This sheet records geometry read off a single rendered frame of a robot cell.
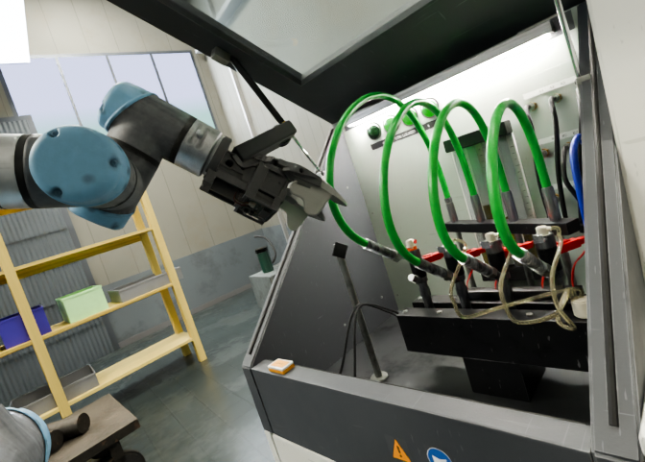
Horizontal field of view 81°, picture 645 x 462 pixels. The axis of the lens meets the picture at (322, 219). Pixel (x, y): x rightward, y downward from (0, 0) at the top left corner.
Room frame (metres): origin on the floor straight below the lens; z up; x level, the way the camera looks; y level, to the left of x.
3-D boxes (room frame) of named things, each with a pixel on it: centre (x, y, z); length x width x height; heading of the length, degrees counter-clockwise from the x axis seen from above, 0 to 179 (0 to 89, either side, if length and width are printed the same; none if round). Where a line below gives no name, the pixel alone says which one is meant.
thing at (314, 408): (0.58, 0.02, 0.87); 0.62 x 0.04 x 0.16; 44
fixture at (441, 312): (0.66, -0.24, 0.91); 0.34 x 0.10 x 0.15; 44
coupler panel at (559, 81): (0.75, -0.51, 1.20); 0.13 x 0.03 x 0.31; 44
